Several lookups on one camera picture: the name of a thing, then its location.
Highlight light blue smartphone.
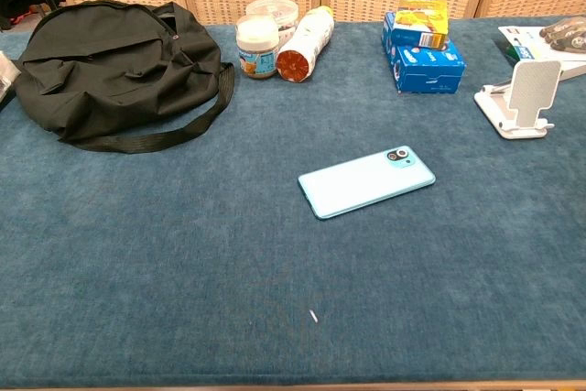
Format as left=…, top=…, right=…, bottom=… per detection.
left=298, top=146, right=437, bottom=221

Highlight white folding phone stand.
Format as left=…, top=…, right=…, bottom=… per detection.
left=473, top=60, right=562, bottom=140

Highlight small jar white lid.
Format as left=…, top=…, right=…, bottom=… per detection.
left=235, top=14, right=280, bottom=80

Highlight white drink bottle orange cap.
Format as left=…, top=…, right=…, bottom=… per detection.
left=276, top=5, right=335, bottom=84

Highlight blue plush table cloth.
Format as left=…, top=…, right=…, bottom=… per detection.
left=0, top=15, right=586, bottom=387

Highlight clear tub of binder clips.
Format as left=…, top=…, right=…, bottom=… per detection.
left=245, top=0, right=299, bottom=44

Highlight blue cookie box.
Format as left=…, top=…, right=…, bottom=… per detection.
left=382, top=10, right=452, bottom=53
left=394, top=38, right=467, bottom=95

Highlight yellow orange snack box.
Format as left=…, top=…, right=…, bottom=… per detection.
left=394, top=0, right=450, bottom=51

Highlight black fabric backpack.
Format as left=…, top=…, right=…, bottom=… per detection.
left=12, top=0, right=236, bottom=155

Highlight clear wrapped tissue packs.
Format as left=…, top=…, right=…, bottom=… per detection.
left=0, top=54, right=22, bottom=102

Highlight white booklet with items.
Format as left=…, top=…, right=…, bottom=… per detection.
left=497, top=15, right=586, bottom=62

